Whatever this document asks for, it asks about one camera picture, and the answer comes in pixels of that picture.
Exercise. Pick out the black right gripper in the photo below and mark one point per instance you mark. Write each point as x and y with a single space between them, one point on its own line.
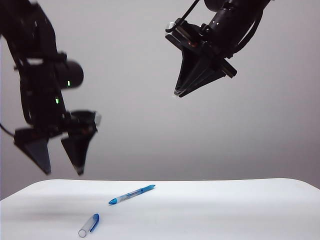
212 50

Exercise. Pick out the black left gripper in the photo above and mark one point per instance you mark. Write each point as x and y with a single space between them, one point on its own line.
53 126

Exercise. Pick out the transparent pen cap blue clip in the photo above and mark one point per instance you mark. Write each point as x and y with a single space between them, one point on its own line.
95 218

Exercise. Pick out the blue transparent ballpoint pen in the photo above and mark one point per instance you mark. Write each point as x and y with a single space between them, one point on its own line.
130 194

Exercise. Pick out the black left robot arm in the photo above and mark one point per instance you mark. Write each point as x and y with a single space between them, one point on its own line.
37 75

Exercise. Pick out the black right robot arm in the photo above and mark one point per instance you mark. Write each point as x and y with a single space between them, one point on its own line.
230 20

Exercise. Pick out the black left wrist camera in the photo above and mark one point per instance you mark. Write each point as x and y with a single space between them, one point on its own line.
85 122

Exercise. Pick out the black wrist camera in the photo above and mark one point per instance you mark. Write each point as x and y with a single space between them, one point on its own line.
85 122
185 32

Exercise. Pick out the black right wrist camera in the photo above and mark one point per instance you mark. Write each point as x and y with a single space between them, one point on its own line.
185 32

